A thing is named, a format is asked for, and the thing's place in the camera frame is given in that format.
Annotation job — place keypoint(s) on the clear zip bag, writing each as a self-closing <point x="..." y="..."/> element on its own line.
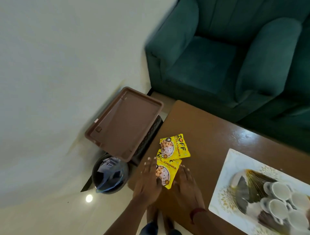
<point x="109" y="181"/>

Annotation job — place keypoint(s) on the yellow snack packet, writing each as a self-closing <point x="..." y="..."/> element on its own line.
<point x="174" y="145"/>
<point x="169" y="172"/>

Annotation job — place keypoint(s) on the person's foot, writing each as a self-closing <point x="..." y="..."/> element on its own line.
<point x="167" y="224"/>
<point x="152" y="214"/>

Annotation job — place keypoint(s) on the black waste bin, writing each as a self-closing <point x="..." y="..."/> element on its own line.
<point x="99" y="184"/>

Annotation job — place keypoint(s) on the brown plastic tray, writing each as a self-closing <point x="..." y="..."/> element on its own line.
<point x="126" y="123"/>

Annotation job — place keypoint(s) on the leaf print serving tray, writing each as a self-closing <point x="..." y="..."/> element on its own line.
<point x="249" y="188"/>

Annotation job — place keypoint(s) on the red thread wristband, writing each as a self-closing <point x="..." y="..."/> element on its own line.
<point x="196" y="213"/>

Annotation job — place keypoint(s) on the person's left hand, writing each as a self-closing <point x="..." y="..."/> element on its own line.
<point x="147" y="186"/>

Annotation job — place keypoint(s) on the person's left foot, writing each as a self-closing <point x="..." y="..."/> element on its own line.
<point x="152" y="214"/>

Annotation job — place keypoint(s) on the crumpled paper trash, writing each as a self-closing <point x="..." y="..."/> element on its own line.
<point x="109" y="163"/>

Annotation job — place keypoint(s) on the person's left forearm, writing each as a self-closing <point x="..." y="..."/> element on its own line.
<point x="126" y="218"/>

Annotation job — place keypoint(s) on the white ceramic cup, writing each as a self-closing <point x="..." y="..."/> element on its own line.
<point x="277" y="208"/>
<point x="280" y="191"/>
<point x="298" y="219"/>
<point x="300" y="201"/>

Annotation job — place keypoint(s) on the floral white placemat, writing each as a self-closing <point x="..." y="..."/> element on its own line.
<point x="230" y="169"/>

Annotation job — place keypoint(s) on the person's right hand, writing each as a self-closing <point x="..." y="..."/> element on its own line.
<point x="189" y="191"/>

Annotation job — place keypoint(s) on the person's right foot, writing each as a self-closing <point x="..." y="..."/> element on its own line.
<point x="167" y="224"/>

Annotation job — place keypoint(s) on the green velvet sofa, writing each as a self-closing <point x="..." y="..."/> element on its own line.
<point x="218" y="60"/>

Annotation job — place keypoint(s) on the person's blue jeans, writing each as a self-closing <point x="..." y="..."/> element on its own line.
<point x="149" y="230"/>

